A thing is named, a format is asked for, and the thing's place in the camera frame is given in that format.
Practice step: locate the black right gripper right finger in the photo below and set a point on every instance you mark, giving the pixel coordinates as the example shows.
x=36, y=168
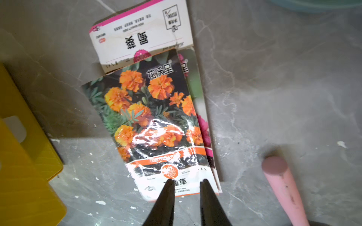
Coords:
x=212, y=213

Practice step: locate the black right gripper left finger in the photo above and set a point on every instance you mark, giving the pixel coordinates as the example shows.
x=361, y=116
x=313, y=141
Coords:
x=162, y=213

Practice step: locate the orange marigold seed bag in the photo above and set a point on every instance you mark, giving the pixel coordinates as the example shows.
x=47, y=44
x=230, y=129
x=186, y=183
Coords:
x=148, y=110

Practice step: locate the yellow drawer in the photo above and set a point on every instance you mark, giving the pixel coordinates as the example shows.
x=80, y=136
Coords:
x=21, y=121

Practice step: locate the pink hollyhock seed bag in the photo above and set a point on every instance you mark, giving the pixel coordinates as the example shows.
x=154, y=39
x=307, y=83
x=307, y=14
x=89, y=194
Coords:
x=190, y=66
x=143, y=31

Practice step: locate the yellow plastic drawer cabinet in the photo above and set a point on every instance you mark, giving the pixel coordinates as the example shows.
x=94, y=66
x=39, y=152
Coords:
x=27, y=199

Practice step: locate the light blue plastic dustpan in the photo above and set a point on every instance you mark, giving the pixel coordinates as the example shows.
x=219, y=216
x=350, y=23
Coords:
x=315, y=6

